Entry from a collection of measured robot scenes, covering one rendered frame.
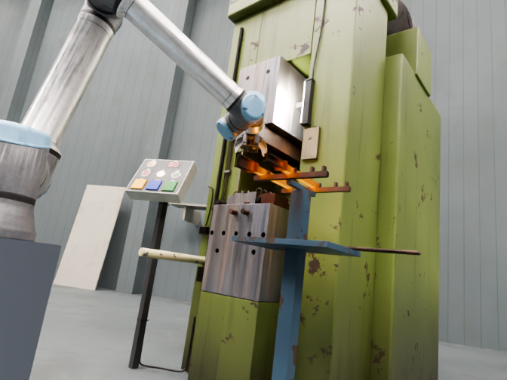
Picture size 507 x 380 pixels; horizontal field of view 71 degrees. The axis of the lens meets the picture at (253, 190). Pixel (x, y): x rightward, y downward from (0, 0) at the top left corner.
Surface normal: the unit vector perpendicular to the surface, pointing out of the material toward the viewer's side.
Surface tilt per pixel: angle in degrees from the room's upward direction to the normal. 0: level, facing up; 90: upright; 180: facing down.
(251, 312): 90
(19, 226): 70
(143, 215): 90
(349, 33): 90
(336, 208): 90
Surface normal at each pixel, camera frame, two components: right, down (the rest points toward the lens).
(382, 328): -0.63, -0.25
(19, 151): 0.70, -0.07
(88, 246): -0.21, -0.37
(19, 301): 0.96, 0.07
